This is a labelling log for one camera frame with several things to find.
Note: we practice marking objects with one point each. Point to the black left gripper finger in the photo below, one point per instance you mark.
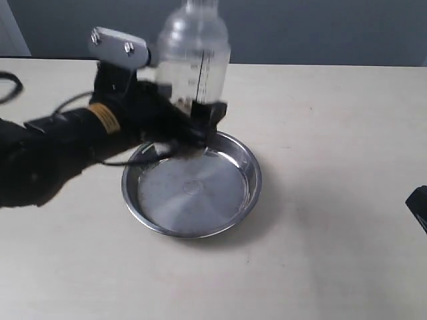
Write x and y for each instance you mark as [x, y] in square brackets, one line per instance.
[200, 121]

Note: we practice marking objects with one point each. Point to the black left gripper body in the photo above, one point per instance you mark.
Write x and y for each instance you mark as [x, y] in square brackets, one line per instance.
[136, 108]

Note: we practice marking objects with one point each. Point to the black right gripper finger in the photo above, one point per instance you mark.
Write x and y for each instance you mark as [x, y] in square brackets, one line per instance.
[417, 204]

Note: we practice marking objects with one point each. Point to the clear plastic shaker bottle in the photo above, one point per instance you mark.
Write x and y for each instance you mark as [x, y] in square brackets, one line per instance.
[194, 54]

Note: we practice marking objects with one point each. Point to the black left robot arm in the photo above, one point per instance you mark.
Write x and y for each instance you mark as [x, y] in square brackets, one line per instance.
[41, 155]

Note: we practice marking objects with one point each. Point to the round stainless steel plate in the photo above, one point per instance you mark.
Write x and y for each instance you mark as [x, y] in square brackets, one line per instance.
[197, 197]

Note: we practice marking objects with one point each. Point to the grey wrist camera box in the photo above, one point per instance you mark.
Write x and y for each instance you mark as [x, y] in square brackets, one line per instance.
[119, 48]

